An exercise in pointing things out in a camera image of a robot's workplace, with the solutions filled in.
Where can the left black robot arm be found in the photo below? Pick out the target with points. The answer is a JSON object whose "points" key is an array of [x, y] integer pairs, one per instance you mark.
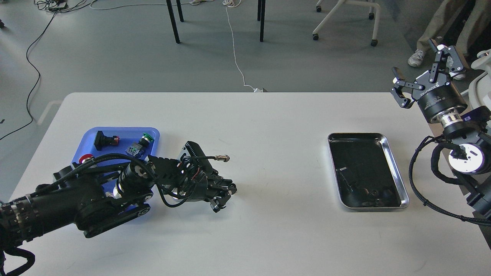
{"points": [[100, 193]]}

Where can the green push button switch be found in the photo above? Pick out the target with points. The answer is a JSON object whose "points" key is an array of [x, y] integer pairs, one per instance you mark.
{"points": [[137, 150]]}

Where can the person in khaki trousers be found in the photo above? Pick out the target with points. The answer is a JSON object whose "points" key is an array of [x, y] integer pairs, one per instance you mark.
{"points": [[476, 23]]}

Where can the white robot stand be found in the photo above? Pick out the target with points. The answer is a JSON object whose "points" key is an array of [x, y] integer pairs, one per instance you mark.
{"points": [[479, 90]]}

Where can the red mushroom push button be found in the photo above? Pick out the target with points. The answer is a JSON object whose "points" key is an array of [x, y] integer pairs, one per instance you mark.
{"points": [[84, 158]]}

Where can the blue plastic tray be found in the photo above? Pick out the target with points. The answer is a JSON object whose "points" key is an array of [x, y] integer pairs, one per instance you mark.
{"points": [[132, 141]]}

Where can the black selector switch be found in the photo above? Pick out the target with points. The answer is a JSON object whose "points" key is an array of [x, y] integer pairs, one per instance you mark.
{"points": [[101, 140]]}

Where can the silver metal tray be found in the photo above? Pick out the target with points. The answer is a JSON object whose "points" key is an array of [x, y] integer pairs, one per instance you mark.
{"points": [[363, 162]]}

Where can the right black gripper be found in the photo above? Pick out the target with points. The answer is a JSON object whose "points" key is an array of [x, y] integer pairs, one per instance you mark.
{"points": [[439, 93]]}

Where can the black table leg left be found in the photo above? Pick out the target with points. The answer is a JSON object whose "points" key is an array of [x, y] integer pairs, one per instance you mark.
{"points": [[173, 19]]}

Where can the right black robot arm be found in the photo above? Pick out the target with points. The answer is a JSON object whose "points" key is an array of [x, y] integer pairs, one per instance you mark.
{"points": [[463, 149]]}

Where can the black table leg right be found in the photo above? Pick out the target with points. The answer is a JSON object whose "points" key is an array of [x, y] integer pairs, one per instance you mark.
{"points": [[261, 18]]}

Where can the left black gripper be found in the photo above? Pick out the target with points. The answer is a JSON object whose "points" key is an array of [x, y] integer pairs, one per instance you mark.
{"points": [[212, 188]]}

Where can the black table leg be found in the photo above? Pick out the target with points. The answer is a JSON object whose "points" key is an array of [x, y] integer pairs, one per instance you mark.
{"points": [[173, 19], [261, 18]]}

